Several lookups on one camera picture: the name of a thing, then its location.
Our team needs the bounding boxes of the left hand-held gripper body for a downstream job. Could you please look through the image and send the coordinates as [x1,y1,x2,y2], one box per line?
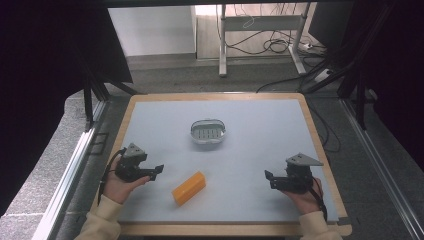
[114,142,158,183]

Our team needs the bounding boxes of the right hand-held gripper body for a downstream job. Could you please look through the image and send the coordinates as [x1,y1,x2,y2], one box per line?
[270,152,324,195]

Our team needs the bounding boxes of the orange soap bar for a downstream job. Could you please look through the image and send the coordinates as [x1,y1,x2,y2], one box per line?
[171,171,207,207]

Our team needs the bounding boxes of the grey soap dish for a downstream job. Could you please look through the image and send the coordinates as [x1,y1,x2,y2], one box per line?
[190,118,227,145]

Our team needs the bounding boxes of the person's right hand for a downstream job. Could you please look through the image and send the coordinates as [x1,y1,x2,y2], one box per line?
[282,177,324,216]

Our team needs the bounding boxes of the person's left hand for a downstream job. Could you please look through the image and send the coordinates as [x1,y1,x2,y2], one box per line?
[102,158,151,205]

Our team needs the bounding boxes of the black metal stand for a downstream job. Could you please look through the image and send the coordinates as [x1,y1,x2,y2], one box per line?
[75,49,143,132]
[301,3,398,131]

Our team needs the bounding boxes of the white power strip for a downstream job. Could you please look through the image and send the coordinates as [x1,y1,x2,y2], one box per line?
[313,68,334,84]

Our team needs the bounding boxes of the dark curtain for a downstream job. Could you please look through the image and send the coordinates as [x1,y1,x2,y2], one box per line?
[308,0,424,164]
[0,0,134,218]

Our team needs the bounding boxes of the white cabinet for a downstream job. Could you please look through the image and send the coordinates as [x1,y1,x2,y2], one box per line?
[107,5,198,58]

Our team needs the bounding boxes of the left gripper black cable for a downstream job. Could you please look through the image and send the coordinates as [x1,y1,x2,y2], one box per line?
[97,147,128,205]

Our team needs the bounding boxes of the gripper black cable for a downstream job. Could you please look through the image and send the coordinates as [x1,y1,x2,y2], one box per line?
[309,178,329,222]
[97,147,128,205]

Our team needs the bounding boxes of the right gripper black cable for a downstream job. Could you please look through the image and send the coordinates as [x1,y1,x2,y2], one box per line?
[309,178,329,222]

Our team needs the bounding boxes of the aluminium rail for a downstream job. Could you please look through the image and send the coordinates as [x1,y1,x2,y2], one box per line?
[339,98,424,240]
[31,99,108,240]

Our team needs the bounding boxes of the black floor cables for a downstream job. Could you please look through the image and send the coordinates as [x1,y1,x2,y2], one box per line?
[215,3,348,154]

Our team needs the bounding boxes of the white desk frame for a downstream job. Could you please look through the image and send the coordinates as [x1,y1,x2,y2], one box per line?
[218,3,312,78]

